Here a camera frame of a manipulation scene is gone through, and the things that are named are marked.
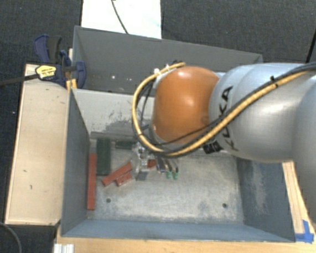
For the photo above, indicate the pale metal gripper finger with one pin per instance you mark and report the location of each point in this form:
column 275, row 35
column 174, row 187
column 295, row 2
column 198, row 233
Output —
column 141, row 152
column 142, row 175

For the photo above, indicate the short red-brown flat block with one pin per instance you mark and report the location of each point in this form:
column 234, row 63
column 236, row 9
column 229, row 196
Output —
column 123, row 179

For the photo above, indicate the dark green flat block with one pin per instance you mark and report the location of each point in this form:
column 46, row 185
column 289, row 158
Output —
column 123, row 145
column 103, row 157

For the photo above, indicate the long red-brown flat block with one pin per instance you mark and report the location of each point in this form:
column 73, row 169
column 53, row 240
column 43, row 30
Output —
column 92, row 183

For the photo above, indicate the grey metal bin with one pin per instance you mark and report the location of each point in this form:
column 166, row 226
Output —
column 195, row 199

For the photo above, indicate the pale wood board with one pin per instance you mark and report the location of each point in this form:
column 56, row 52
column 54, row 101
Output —
column 38, row 153

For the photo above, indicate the black cylinder on white bracket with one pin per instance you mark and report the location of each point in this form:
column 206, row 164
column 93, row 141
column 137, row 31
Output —
column 211, row 148

